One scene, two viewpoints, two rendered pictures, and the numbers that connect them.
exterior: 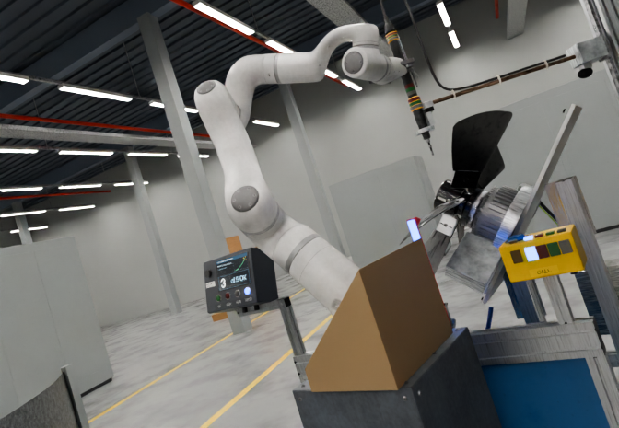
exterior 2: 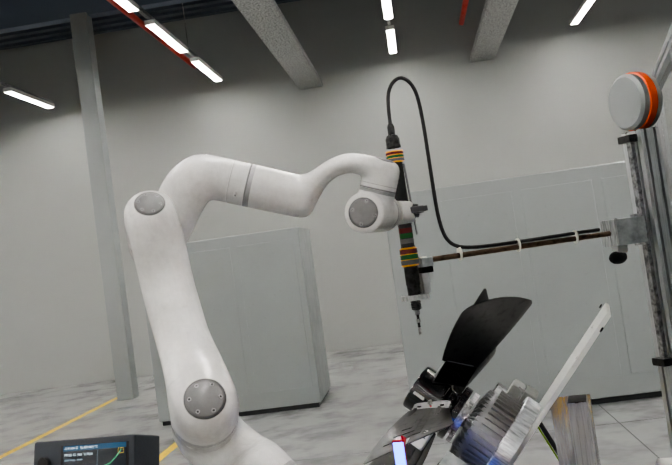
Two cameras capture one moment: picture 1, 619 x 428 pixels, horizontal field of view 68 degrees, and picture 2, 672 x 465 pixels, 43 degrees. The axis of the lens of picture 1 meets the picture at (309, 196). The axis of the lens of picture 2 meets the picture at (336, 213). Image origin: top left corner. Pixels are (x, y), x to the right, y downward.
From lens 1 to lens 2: 0.59 m
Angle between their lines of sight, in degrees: 18
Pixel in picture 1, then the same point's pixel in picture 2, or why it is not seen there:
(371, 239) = not seen: hidden behind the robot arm
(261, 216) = (223, 428)
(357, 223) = not seen: hidden behind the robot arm
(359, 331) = not seen: outside the picture
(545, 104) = (517, 197)
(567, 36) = (555, 82)
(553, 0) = (544, 21)
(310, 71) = (298, 205)
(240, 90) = (186, 205)
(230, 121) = (177, 262)
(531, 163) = (482, 283)
